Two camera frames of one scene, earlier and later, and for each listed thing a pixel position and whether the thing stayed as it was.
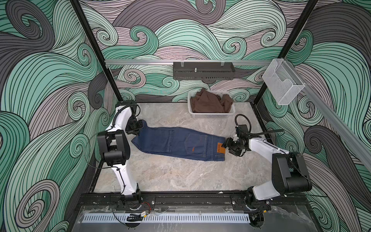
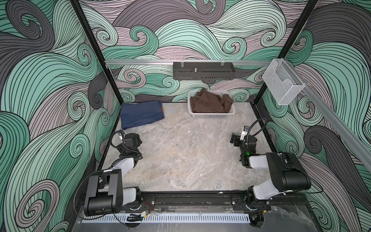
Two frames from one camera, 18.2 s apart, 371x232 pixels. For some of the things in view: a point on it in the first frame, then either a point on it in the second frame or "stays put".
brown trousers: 205,101 stays put
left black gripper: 135,132 → 121,148
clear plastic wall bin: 282,82 stays put
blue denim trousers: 181,142 → 135,113
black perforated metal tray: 204,72 stays put
